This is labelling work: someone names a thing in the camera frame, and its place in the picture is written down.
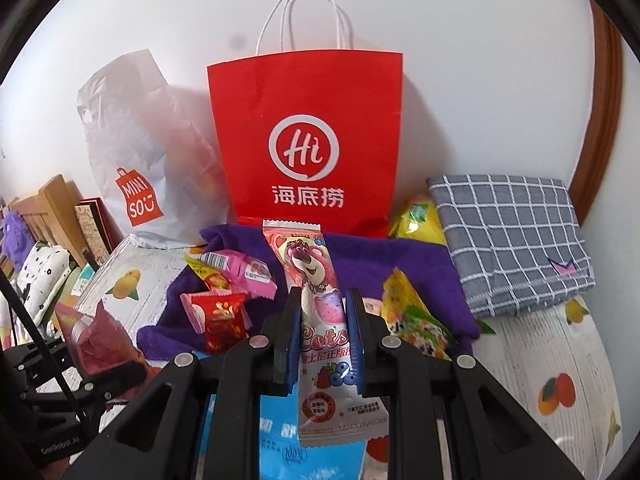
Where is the pink strawberry snack packet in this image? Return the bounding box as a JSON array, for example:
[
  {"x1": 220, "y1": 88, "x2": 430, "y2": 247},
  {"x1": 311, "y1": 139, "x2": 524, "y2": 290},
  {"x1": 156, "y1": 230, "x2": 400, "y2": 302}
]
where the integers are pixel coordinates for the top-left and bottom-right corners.
[{"x1": 55, "y1": 300, "x2": 150, "y2": 377}]

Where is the pale pink peach cake packet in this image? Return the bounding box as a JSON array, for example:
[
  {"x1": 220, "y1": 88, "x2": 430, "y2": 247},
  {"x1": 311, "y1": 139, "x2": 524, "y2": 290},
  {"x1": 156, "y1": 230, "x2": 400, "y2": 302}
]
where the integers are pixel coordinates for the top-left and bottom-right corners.
[{"x1": 180, "y1": 294, "x2": 205, "y2": 334}]

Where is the red small snack packet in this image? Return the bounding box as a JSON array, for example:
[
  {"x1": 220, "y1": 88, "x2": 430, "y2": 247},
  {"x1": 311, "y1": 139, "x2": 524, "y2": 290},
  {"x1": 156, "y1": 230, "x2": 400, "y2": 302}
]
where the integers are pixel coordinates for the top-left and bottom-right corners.
[{"x1": 190, "y1": 292, "x2": 247, "y2": 356}]

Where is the green snack packet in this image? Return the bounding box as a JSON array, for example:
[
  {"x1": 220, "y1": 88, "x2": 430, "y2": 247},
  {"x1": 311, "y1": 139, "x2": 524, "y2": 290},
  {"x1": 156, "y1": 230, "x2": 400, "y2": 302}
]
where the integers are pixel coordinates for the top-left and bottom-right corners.
[{"x1": 393, "y1": 304, "x2": 456, "y2": 361}]

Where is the pink bear candy packet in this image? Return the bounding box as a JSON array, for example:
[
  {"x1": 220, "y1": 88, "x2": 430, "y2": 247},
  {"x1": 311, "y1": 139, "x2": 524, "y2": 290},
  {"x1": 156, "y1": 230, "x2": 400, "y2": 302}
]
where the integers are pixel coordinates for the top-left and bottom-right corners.
[{"x1": 262, "y1": 220, "x2": 388, "y2": 448}]

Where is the yellow triangular snack packet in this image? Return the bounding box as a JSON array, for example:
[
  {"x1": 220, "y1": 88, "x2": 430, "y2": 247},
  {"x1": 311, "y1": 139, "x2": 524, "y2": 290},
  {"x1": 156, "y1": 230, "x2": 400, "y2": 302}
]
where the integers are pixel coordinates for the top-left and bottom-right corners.
[{"x1": 381, "y1": 268, "x2": 428, "y2": 334}]

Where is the magenta yellow snack packet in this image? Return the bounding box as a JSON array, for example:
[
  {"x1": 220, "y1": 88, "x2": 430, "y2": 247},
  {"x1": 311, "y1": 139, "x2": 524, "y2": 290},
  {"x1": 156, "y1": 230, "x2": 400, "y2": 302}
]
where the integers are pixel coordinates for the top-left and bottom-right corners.
[{"x1": 183, "y1": 249, "x2": 278, "y2": 299}]

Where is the white pink small snack packet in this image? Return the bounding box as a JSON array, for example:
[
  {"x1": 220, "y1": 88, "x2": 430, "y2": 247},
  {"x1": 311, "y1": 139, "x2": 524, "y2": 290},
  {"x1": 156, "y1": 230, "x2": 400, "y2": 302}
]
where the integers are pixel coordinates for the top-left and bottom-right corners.
[{"x1": 362, "y1": 297, "x2": 383, "y2": 316}]

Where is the black white spotted cushion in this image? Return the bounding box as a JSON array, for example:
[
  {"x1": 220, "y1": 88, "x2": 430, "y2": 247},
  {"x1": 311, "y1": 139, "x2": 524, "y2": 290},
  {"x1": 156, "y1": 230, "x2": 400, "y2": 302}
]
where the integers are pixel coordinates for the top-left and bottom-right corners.
[{"x1": 16, "y1": 242, "x2": 73, "y2": 325}]

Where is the blue tissue pack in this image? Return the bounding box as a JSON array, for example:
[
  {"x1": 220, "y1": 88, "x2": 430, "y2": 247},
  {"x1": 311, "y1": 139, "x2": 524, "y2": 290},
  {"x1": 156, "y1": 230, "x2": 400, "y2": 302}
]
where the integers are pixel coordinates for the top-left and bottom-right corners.
[{"x1": 196, "y1": 351, "x2": 371, "y2": 480}]

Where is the fruit print tablecloth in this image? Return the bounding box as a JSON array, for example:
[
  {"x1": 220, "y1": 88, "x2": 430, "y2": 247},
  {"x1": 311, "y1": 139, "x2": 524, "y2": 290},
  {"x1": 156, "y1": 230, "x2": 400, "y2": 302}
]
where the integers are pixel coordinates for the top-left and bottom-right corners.
[{"x1": 70, "y1": 240, "x2": 624, "y2": 479}]

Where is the patterned book box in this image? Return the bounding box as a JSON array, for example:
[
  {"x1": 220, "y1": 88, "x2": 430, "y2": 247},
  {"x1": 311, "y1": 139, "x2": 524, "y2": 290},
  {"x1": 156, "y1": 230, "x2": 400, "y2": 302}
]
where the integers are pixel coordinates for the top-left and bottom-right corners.
[{"x1": 74, "y1": 197, "x2": 122, "y2": 266}]

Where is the wooden chair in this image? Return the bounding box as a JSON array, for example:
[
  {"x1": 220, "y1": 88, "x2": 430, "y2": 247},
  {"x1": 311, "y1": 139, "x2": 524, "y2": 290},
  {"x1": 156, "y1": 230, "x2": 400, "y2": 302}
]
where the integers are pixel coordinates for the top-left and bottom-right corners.
[{"x1": 9, "y1": 174, "x2": 88, "y2": 268}]

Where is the grey checked folded cloth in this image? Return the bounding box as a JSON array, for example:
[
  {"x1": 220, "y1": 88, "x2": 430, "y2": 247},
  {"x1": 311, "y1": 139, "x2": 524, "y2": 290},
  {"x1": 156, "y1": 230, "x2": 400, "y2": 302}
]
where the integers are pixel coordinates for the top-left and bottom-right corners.
[{"x1": 427, "y1": 174, "x2": 596, "y2": 318}]

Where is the yellow green chip bag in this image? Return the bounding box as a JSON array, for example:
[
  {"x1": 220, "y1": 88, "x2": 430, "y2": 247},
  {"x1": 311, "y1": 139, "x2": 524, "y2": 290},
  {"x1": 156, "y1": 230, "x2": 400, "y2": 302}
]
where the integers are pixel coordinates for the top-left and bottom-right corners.
[{"x1": 388, "y1": 194, "x2": 447, "y2": 246}]

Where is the white Miniso plastic bag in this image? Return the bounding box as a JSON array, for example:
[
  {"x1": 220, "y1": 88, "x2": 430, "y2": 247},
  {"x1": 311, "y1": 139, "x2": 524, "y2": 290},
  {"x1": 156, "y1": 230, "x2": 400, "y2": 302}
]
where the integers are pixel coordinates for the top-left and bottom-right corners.
[{"x1": 77, "y1": 50, "x2": 230, "y2": 248}]

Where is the red Haidilao paper bag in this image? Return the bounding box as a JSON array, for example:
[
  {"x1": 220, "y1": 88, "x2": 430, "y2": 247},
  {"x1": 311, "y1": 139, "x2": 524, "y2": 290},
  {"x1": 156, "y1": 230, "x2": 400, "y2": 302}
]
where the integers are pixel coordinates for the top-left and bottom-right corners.
[{"x1": 207, "y1": 26, "x2": 402, "y2": 237}]

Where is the brown wooden door frame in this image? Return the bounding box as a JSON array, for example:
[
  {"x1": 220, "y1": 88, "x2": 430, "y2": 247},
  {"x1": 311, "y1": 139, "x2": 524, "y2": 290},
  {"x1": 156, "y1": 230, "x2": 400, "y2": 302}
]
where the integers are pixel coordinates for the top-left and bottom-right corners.
[{"x1": 570, "y1": 0, "x2": 624, "y2": 224}]

